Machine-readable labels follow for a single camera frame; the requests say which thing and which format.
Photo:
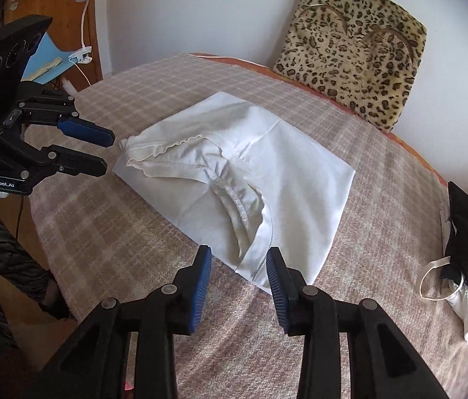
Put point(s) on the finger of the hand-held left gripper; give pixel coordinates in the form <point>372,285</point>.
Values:
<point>88,131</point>
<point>80,164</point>

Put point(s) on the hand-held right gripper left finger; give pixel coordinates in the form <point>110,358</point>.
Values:
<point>201,291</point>

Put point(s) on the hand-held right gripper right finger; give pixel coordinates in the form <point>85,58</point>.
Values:
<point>277,295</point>

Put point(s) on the white t-shirt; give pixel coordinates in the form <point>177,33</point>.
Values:
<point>292,166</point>

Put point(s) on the person's left forearm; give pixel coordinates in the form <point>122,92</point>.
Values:
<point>5,249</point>

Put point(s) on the blue board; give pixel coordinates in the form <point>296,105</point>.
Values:
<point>45,60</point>

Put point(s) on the beige plaid blanket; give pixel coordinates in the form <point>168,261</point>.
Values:
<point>134,224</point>

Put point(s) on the orange floral bedsheet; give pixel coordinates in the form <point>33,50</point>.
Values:
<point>414,151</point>

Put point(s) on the leopard print fluffy bag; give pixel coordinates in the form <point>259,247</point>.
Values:
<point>341,50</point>

